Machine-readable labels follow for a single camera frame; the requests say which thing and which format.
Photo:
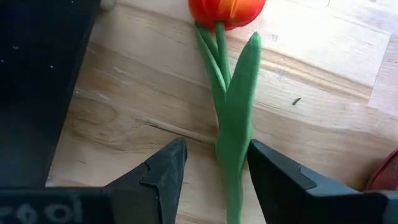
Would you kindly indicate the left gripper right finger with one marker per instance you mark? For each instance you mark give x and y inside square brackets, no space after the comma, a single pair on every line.
[286,193]

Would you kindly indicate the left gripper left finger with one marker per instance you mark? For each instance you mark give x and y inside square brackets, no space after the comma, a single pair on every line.
[158,186]

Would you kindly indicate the orange artificial tulip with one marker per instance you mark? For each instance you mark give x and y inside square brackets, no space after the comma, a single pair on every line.
[236,109]

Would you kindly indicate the red artificial tulip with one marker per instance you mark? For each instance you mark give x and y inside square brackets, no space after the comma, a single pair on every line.
[387,174]

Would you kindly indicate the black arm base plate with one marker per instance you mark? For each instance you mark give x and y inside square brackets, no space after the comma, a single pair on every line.
[37,77]

